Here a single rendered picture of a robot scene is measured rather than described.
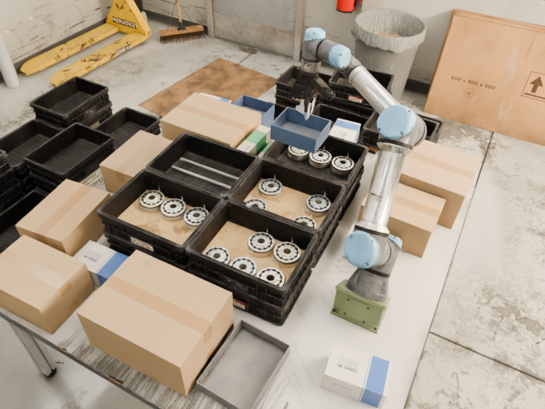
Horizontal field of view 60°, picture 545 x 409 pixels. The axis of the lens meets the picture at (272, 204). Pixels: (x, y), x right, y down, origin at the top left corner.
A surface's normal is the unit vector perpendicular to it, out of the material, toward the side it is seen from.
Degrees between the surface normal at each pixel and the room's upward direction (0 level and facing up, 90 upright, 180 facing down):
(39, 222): 0
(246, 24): 90
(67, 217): 0
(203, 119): 0
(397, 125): 44
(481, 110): 73
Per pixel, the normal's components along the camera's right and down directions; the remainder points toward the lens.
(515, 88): -0.45, 0.42
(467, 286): 0.03, -0.72
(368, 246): -0.58, 0.02
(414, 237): -0.49, 0.59
